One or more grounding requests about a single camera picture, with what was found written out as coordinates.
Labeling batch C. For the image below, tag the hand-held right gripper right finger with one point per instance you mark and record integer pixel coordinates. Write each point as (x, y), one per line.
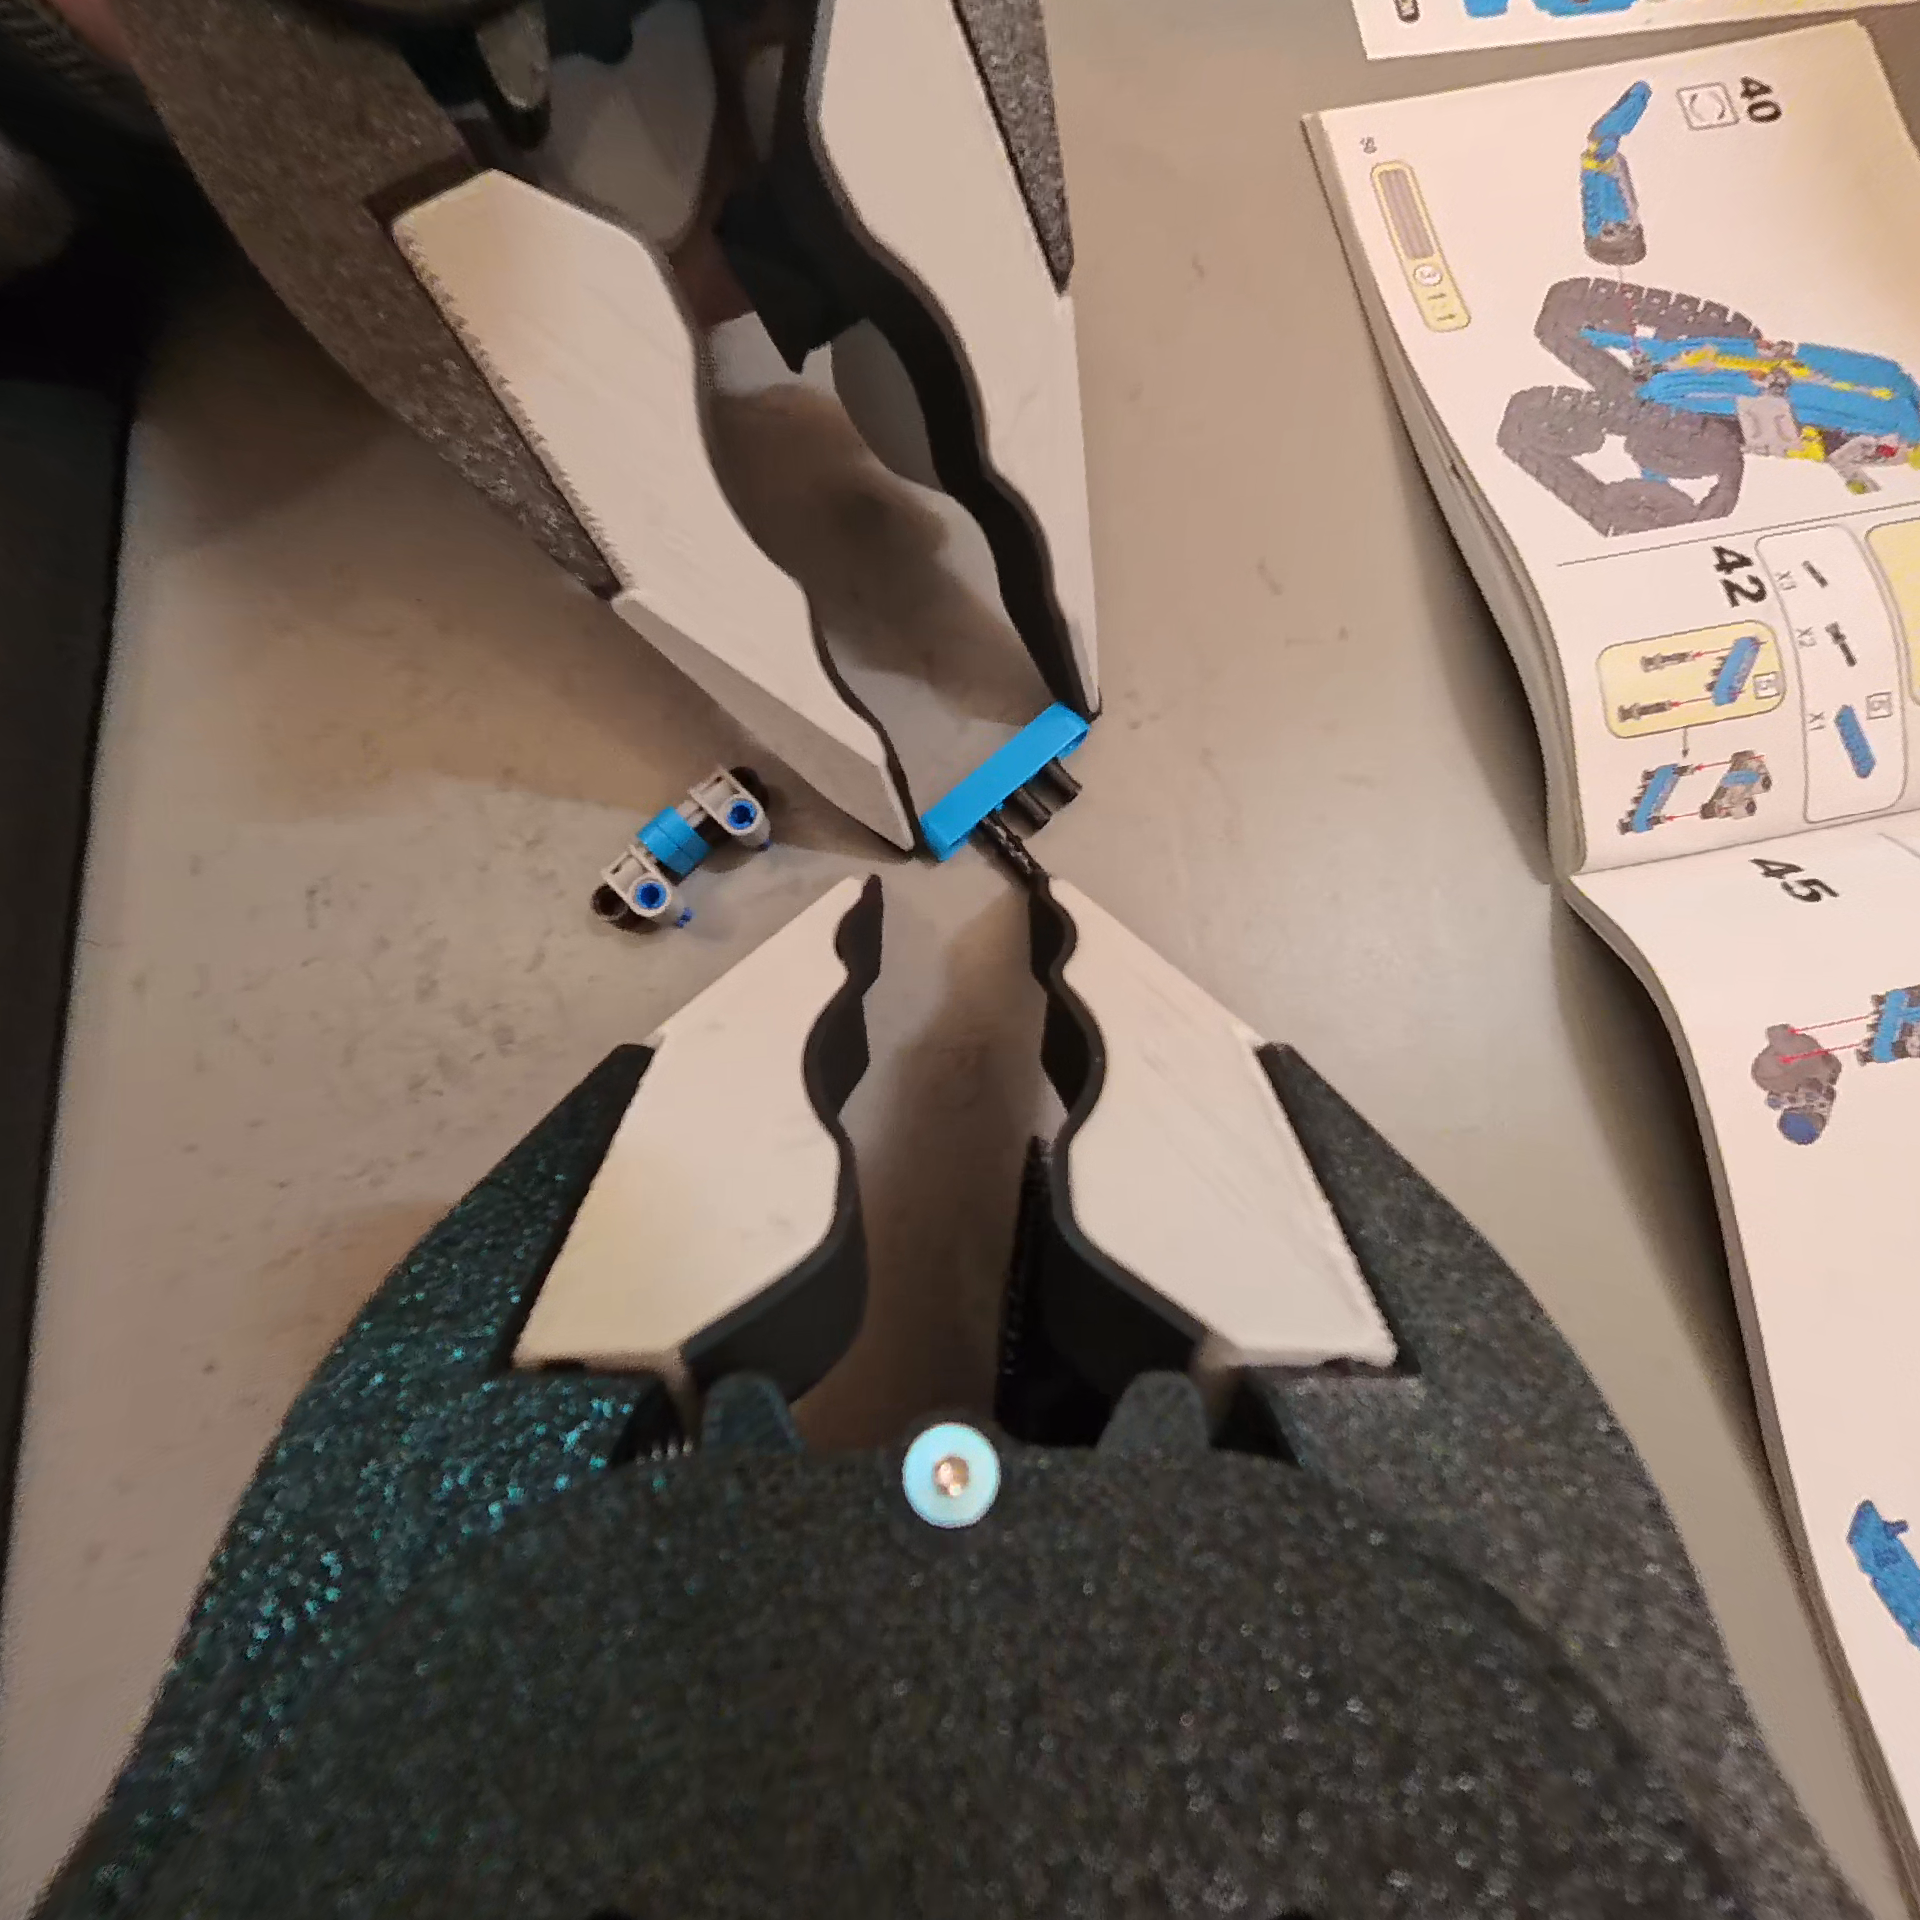
(1217, 1201)

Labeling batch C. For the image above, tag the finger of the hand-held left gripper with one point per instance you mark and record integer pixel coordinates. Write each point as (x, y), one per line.
(975, 300)
(570, 376)

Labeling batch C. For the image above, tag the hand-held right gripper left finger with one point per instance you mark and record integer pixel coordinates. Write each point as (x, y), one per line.
(691, 1201)

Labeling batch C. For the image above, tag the grey blue brick assembly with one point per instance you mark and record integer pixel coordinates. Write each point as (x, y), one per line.
(683, 849)

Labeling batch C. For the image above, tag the light blue short beam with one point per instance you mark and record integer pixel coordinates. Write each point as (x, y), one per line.
(1005, 781)

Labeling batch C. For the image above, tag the person's left forearm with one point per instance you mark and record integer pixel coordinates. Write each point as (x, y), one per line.
(39, 180)

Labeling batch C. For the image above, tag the grey desk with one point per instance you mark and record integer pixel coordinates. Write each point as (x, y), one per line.
(376, 1050)

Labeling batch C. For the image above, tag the sticker sheet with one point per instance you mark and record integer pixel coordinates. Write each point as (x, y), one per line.
(1576, 18)

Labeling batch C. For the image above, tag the instruction booklet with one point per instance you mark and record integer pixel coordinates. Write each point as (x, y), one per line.
(1725, 751)

